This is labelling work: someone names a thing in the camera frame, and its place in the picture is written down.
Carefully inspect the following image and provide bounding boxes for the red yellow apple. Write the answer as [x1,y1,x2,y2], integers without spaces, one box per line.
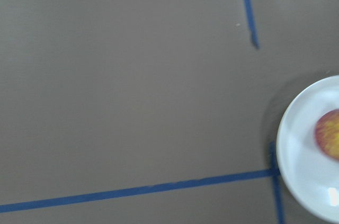
[314,109,338,160]

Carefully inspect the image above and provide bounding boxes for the white round plate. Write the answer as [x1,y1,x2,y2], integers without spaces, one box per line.
[276,76,338,223]

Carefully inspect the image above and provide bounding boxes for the brown paper table cover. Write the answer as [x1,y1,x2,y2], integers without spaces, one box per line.
[0,0,339,224]

